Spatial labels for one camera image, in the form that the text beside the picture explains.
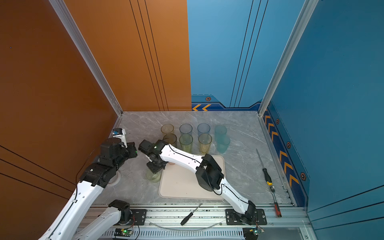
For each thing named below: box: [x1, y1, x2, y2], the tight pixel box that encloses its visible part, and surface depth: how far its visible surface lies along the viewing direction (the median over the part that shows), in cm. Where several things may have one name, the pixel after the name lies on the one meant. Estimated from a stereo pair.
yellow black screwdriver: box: [256, 148, 273, 186], surface depth 88 cm
